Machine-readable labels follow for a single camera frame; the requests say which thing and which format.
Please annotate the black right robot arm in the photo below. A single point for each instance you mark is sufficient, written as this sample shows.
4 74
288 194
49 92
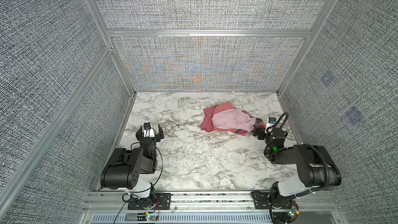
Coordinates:
316 171

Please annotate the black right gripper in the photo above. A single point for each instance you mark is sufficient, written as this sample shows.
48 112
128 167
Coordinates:
260 133

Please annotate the aluminium frame crossbar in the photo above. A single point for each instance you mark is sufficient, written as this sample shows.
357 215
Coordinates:
210 33

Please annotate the light pink cloth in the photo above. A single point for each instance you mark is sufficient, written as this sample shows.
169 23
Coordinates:
233 119

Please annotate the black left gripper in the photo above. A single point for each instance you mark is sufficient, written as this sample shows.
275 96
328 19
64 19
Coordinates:
139 134

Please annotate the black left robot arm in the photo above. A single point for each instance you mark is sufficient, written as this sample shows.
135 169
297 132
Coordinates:
125 168

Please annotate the dark pink cloth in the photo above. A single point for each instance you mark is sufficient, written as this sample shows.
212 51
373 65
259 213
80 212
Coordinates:
207 124

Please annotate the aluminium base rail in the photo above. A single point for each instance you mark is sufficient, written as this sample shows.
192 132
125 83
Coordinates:
206 207

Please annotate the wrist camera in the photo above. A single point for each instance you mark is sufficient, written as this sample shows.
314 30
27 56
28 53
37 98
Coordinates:
149 131
270 123

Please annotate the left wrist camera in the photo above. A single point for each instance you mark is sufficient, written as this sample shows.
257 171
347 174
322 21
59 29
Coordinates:
149 131

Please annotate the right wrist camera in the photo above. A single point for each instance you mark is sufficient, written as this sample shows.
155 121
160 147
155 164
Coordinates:
270 123

